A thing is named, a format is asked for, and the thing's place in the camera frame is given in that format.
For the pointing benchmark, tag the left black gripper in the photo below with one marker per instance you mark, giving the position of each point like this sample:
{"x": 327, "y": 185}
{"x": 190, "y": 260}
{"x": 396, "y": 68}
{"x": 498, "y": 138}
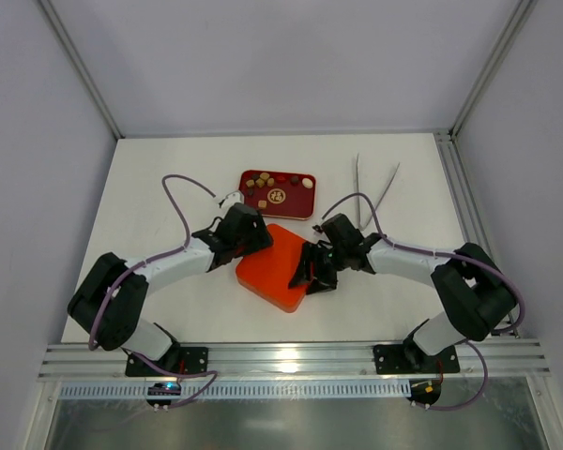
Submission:
{"x": 254, "y": 230}

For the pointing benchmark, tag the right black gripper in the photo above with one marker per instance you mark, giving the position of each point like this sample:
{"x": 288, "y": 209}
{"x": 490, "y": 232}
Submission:
{"x": 322, "y": 262}

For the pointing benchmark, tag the orange box lid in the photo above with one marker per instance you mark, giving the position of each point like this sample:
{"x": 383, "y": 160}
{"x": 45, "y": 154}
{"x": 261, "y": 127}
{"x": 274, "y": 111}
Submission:
{"x": 268, "y": 272}

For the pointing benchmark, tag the silver metal tweezers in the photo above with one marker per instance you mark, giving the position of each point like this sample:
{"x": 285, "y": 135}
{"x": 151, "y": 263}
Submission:
{"x": 376, "y": 187}

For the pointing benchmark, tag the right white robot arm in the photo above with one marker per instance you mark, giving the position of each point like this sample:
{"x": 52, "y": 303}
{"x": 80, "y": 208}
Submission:
{"x": 474, "y": 294}

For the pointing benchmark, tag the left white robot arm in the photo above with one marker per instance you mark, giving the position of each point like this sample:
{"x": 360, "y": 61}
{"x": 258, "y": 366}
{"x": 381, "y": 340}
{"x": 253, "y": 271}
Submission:
{"x": 108, "y": 304}

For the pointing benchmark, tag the dark red metal tray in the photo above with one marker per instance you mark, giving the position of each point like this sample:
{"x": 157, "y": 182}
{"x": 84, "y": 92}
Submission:
{"x": 283, "y": 199}

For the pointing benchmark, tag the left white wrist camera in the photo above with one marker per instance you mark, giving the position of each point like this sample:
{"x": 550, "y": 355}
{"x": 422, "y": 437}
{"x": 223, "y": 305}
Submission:
{"x": 229, "y": 199}

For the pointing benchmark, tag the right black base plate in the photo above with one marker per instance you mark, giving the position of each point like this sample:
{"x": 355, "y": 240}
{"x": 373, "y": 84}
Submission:
{"x": 394, "y": 358}

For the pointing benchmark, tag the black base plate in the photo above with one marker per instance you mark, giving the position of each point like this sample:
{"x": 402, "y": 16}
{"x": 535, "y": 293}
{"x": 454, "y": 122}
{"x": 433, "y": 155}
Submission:
{"x": 179, "y": 360}
{"x": 394, "y": 358}

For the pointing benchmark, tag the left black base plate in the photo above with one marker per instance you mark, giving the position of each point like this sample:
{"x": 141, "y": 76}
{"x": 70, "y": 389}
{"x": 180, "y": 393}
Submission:
{"x": 179, "y": 360}

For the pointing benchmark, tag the right aluminium frame rail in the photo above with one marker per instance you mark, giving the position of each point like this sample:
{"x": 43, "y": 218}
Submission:
{"x": 461, "y": 192}

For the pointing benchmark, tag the aluminium front rail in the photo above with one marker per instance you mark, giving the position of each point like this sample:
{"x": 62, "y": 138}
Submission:
{"x": 503, "y": 357}

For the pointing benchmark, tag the white slotted cable duct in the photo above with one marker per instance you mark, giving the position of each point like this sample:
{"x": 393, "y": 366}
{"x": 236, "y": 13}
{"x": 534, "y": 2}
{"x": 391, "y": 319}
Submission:
{"x": 236, "y": 389}

